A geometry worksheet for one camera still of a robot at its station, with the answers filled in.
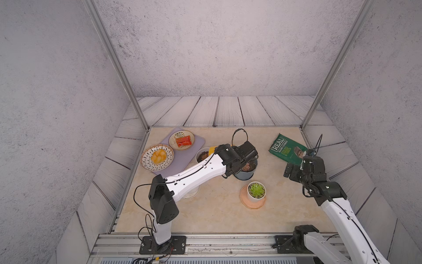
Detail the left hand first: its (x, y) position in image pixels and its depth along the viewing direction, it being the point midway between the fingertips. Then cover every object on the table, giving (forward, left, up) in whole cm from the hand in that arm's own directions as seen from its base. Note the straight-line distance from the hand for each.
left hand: (220, 151), depth 77 cm
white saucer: (-9, +15, -24) cm, 30 cm away
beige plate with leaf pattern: (+24, +29, -23) cm, 44 cm away
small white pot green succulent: (-13, -17, -14) cm, 26 cm away
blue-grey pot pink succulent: (-2, -15, -15) cm, 21 cm away
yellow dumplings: (+14, +37, -21) cm, 44 cm away
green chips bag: (+17, -44, -21) cm, 52 cm away
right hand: (-6, -36, -6) cm, 37 cm away
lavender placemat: (+14, +23, -25) cm, 37 cm away
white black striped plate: (+12, +44, -23) cm, 51 cm away
